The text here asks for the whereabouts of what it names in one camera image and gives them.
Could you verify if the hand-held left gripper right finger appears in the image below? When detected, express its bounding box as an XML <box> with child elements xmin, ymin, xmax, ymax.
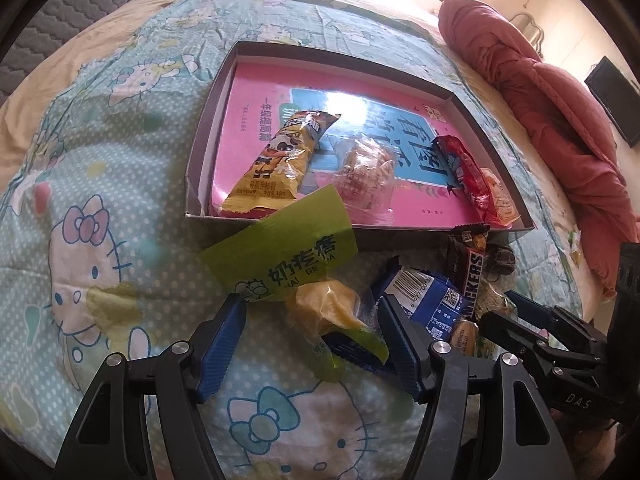
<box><xmin>376</xmin><ymin>297</ymin><xmax>566</xmax><ymax>480</ymax></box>

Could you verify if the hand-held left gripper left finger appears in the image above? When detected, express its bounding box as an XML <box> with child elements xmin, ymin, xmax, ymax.
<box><xmin>52</xmin><ymin>292</ymin><xmax>248</xmax><ymax>480</ymax></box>

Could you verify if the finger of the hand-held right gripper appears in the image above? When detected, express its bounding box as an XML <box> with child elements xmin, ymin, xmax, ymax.
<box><xmin>479</xmin><ymin>310</ymin><xmax>558</xmax><ymax>378</ymax></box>
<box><xmin>504</xmin><ymin>290</ymin><xmax>608</xmax><ymax>346</ymax></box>

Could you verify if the clear-wrapped dark chocolate cake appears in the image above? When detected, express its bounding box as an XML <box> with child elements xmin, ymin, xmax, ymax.
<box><xmin>482</xmin><ymin>242</ymin><xmax>517</xmax><ymax>281</ymax></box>

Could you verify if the blue snack packet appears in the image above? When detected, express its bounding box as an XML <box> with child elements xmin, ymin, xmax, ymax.
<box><xmin>322</xmin><ymin>255</ymin><xmax>468</xmax><ymax>376</ymax></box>

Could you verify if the brown chocolate bar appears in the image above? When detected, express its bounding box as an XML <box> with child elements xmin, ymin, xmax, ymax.
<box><xmin>445</xmin><ymin>224</ymin><xmax>491</xmax><ymax>321</ymax></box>

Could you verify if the orange broom print packet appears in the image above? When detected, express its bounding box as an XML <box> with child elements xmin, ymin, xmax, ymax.
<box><xmin>477</xmin><ymin>167</ymin><xmax>521</xmax><ymax>228</ymax></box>

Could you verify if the green snack packet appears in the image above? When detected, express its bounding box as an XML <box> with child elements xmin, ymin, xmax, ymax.
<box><xmin>196</xmin><ymin>184</ymin><xmax>391</xmax><ymax>383</ymax></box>

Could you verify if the red snack bar packet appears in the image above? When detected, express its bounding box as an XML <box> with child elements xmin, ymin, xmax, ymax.
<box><xmin>431</xmin><ymin>135</ymin><xmax>493</xmax><ymax>216</ymax></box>

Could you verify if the clear-wrapped orange pastry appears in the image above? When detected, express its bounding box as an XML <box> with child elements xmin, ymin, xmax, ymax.
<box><xmin>330</xmin><ymin>132</ymin><xmax>401</xmax><ymax>211</ymax></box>

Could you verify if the yellow cartoon snack packet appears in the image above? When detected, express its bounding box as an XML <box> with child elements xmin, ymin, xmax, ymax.
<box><xmin>221</xmin><ymin>109</ymin><xmax>342</xmax><ymax>221</ymax></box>

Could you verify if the dark cardboard box tray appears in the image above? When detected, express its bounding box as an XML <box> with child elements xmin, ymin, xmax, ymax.
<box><xmin>184</xmin><ymin>40</ymin><xmax>536</xmax><ymax>233</ymax></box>

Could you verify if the person's right hand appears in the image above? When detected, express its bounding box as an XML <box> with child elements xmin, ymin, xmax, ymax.
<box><xmin>550</xmin><ymin>407</ymin><xmax>631</xmax><ymax>461</ymax></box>

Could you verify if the gold wrapped candy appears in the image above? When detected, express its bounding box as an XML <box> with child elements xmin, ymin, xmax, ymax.
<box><xmin>567</xmin><ymin>227</ymin><xmax>583</xmax><ymax>268</ymax></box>

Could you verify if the red quilt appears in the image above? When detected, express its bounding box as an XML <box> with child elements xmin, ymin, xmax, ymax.
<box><xmin>439</xmin><ymin>0</ymin><xmax>640</xmax><ymax>301</ymax></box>

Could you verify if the cartoon cat printed blanket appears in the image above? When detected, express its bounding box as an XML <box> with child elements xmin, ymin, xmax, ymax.
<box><xmin>0</xmin><ymin>0</ymin><xmax>586</xmax><ymax>480</ymax></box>

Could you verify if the black television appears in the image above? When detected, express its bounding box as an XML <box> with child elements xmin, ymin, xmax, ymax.
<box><xmin>584</xmin><ymin>56</ymin><xmax>640</xmax><ymax>148</ymax></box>

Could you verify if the metal chair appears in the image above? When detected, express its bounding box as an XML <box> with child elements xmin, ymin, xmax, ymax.
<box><xmin>515</xmin><ymin>10</ymin><xmax>546</xmax><ymax>56</ymax></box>

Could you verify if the grey quilted headboard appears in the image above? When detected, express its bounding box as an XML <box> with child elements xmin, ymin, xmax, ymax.
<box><xmin>0</xmin><ymin>0</ymin><xmax>166</xmax><ymax>106</ymax></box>

